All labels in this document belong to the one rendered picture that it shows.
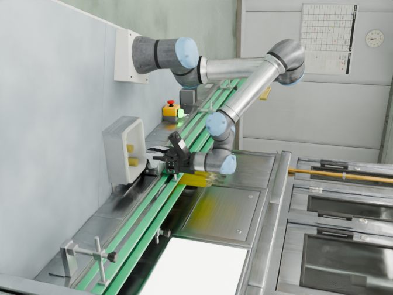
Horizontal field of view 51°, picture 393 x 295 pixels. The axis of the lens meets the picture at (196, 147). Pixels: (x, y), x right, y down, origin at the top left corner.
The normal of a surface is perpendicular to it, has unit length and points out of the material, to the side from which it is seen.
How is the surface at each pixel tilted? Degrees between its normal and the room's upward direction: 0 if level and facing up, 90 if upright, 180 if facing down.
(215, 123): 91
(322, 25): 90
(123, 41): 90
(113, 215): 90
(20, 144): 0
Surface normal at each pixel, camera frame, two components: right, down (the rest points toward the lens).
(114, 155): -0.29, 0.40
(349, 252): -0.03, -0.91
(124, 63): -0.28, 0.08
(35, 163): 0.96, 0.10
